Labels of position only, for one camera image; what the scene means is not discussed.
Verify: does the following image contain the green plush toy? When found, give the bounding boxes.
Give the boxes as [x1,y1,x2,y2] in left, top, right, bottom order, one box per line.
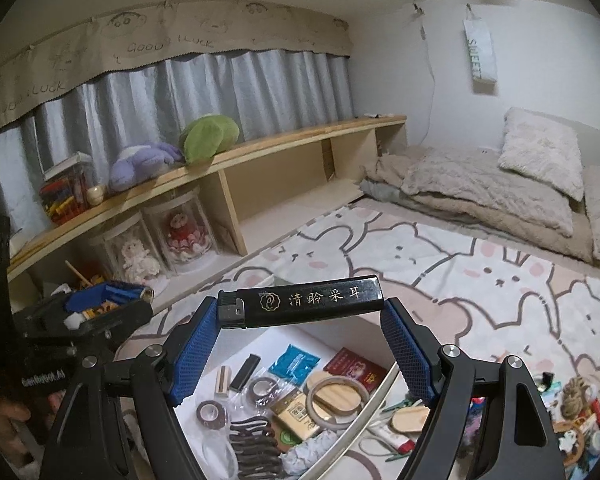
[178,115,240,165]

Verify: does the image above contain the wooden bedside shelf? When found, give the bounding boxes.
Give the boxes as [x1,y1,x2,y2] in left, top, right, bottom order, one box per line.
[8,115,406,311]

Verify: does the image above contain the jute twine ball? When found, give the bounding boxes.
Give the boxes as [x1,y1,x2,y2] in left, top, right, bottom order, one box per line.
[560,375,598,420]

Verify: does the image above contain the bunny print blanket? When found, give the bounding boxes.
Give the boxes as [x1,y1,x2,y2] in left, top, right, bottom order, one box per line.
[114,204,600,480]

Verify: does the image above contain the red card packet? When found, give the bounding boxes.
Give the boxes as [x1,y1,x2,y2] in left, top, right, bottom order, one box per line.
[323,348,388,393]

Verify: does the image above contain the beige printed curtain valance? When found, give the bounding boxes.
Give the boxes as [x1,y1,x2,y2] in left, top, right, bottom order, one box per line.
[0,0,352,130]

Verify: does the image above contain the oval wooden box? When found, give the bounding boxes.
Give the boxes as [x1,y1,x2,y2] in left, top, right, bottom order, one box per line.
[389,405,430,434]

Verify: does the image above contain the fluffy cream pillow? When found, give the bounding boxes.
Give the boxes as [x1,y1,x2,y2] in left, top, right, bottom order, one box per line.
[498,107,584,202]

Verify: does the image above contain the small black lighter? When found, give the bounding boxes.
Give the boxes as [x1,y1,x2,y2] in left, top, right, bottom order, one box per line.
[230,354,261,392]

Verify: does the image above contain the jar of colourful items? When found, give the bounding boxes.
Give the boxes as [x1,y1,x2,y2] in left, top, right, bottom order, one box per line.
[38,152,95,226]

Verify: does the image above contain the white storage box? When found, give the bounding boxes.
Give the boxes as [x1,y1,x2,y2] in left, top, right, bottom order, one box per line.
[175,313,405,479]

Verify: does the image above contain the white dress doll in case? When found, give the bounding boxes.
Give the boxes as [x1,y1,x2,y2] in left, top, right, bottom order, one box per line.
[88,212,169,295]

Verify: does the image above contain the grey blue curtain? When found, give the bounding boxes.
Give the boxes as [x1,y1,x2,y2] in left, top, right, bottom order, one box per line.
[0,50,354,237]

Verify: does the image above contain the beige folded quilt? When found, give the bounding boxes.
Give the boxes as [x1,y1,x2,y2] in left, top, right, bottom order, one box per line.
[360,146,593,263]

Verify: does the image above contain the blue foil sachet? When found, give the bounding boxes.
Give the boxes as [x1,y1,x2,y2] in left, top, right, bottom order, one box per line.
[268,344,321,387]

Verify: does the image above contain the black lighter with gold text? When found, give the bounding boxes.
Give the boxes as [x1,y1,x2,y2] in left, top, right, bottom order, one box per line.
[216,275,385,328]

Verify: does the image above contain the purple plush toy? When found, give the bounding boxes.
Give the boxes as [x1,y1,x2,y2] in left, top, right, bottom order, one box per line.
[109,142,184,193]

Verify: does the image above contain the red dress doll in case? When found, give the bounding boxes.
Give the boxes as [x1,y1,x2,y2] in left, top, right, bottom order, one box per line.
[143,188,218,275]

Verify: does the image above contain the brown tape roll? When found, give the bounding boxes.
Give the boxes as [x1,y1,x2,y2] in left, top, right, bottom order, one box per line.
[196,400,228,431]

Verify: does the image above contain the wooden ring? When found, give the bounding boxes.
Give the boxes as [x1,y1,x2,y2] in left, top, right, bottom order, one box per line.
[304,375,372,430]

